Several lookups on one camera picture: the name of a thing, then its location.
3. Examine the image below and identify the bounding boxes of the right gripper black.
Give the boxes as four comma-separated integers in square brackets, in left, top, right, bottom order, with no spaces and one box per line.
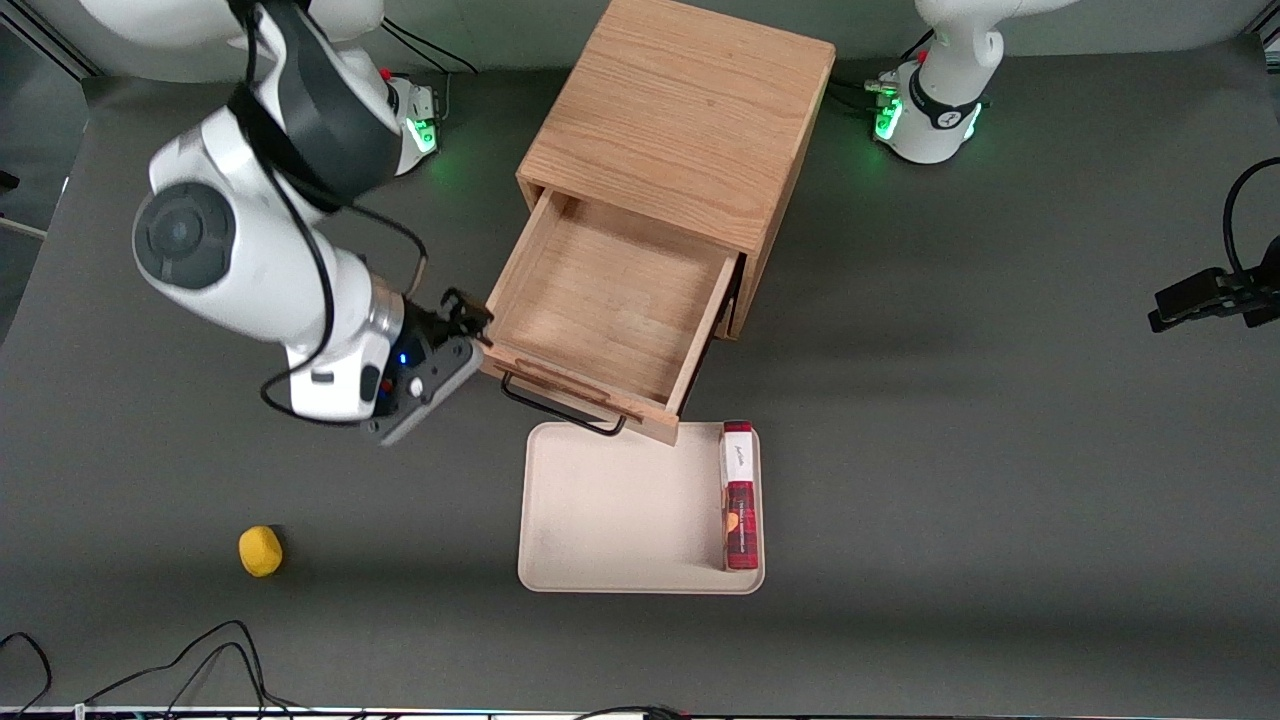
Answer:
[400,288,495,352]

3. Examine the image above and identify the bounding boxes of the black drawer handle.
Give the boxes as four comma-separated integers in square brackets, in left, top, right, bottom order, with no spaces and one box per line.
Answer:
[500,372,628,437]

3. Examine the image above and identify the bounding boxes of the wooden drawer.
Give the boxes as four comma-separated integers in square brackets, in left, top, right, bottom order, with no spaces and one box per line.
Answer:
[480,187,743,446]

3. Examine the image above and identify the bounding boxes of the wooden drawer cabinet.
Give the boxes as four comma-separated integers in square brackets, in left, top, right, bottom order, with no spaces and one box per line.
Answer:
[516,0,837,341]

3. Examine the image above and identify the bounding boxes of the beige plastic tray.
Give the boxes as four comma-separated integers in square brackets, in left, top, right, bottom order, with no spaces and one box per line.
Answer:
[517,421,766,595]

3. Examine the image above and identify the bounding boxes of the yellow lemon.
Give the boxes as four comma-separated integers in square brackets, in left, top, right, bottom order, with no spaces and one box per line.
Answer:
[238,525,284,578]

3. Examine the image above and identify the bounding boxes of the red and white carton box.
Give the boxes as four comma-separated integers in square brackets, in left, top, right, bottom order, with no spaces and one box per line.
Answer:
[720,420,760,572]

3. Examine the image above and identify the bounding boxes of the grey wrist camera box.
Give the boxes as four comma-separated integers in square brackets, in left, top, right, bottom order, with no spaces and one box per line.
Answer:
[362,338,487,447]

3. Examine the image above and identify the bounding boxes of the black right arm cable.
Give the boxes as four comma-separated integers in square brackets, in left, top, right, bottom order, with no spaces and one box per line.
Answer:
[228,0,431,426]

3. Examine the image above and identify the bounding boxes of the black right arm base cables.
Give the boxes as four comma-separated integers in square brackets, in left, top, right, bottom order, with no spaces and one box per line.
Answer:
[380,15,481,76]

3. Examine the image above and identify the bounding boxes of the black arm base cables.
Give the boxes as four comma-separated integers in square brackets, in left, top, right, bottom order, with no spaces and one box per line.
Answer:
[828,78,901,113]
[380,15,481,76]

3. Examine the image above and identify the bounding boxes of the black paired floor cables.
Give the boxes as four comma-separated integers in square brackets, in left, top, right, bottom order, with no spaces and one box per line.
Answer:
[85,620,301,716]

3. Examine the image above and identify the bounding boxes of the black left arm base cables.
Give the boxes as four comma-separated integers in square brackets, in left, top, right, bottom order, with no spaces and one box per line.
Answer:
[828,78,901,113]

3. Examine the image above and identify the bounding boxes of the thin black floor cable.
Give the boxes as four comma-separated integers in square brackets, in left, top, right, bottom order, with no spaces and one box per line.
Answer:
[0,632,53,716]

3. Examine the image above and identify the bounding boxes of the black camera clamp mount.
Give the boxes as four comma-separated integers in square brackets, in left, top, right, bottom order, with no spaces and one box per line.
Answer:
[1147,235,1280,334]

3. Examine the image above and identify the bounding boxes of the black looped camera cable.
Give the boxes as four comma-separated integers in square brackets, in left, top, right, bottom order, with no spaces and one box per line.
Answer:
[1223,157,1280,291]

